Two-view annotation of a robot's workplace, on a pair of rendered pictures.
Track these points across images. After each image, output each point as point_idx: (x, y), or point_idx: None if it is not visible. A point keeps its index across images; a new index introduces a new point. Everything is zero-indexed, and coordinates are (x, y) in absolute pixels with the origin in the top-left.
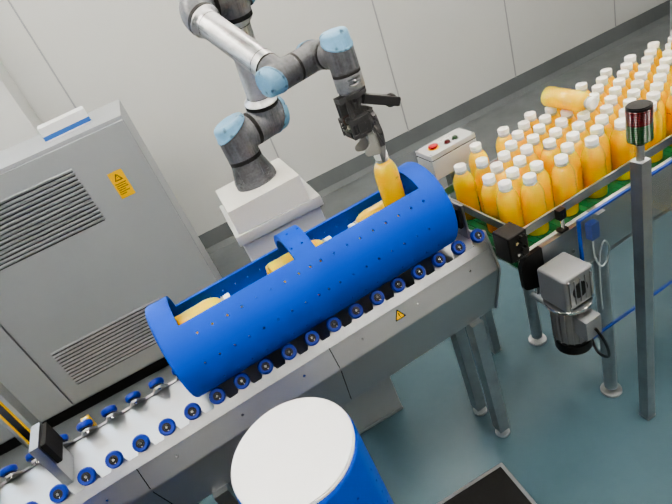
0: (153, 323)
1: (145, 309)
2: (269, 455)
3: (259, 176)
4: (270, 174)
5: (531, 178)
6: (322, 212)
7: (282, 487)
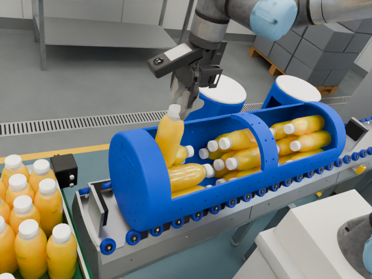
0: (320, 102)
1: (338, 114)
2: (230, 88)
3: (351, 219)
4: (341, 231)
5: (15, 154)
6: (255, 249)
7: (220, 78)
